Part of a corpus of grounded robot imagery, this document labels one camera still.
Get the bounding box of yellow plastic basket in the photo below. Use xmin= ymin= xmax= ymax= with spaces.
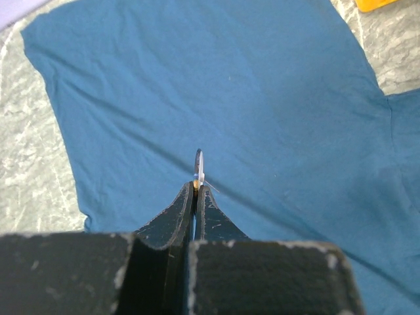
xmin=354 ymin=0 xmax=419 ymax=16

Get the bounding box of small round brooch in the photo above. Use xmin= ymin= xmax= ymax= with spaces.
xmin=192 ymin=148 xmax=220 ymax=196

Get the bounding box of blue t-shirt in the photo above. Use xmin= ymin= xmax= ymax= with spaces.
xmin=22 ymin=1 xmax=419 ymax=314

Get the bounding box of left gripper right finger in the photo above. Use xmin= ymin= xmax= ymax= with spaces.
xmin=188 ymin=186 xmax=364 ymax=314

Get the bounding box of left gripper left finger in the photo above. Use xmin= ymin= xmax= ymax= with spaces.
xmin=1 ymin=183 xmax=194 ymax=314

